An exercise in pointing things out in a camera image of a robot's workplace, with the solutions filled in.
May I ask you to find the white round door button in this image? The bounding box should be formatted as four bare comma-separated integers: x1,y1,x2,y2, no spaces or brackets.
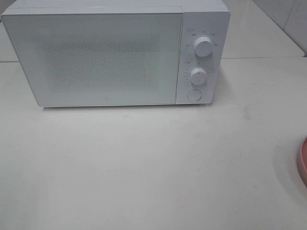
187,90,202,101

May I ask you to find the pink round plate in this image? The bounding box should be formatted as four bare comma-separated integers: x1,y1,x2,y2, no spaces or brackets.
297,138,307,186

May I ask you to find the white microwave door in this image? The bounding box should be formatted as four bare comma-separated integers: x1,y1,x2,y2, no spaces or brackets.
3,13,182,107

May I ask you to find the white lower timer knob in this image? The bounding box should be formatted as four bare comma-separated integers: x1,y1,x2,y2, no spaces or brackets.
189,68,207,85

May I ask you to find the white upper power knob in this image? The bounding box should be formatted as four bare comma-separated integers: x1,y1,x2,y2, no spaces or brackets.
193,35,213,57

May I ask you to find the white microwave oven body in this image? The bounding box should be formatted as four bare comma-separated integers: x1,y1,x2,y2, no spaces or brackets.
1,0,231,106

